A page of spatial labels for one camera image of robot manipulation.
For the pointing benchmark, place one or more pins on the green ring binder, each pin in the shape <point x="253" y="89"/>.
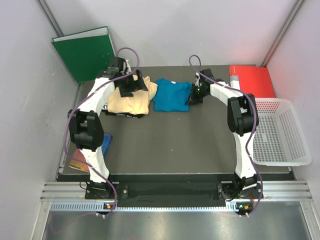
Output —
<point x="85" y="53"/>

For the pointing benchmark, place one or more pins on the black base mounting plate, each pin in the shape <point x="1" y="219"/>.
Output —
<point x="171" y="191"/>

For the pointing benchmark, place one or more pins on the aluminium rail frame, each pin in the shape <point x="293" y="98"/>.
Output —
<point x="291" y="190"/>

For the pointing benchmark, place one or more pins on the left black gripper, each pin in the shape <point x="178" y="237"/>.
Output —
<point x="136" y="85"/>

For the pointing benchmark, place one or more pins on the folded black t shirt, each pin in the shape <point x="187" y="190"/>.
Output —
<point x="124" y="114"/>

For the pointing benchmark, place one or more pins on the red folder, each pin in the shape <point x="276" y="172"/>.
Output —
<point x="253" y="80"/>

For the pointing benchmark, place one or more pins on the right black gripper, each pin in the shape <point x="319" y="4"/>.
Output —
<point x="192" y="98"/>

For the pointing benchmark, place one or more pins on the white plastic basket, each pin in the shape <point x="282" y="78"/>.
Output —
<point x="279" y="139"/>

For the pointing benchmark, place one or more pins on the blue t shirt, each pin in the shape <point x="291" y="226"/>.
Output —
<point x="171" y="96"/>

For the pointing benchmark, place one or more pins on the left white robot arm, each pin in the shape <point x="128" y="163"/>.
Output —
<point x="86" y="130"/>

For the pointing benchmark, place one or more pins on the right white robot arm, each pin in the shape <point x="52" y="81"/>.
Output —
<point x="242" y="120"/>

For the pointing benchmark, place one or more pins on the cream t shirt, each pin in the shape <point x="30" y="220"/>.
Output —
<point x="136" y="105"/>

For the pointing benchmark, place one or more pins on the colourful book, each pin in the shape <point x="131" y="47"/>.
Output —
<point x="78" y="155"/>

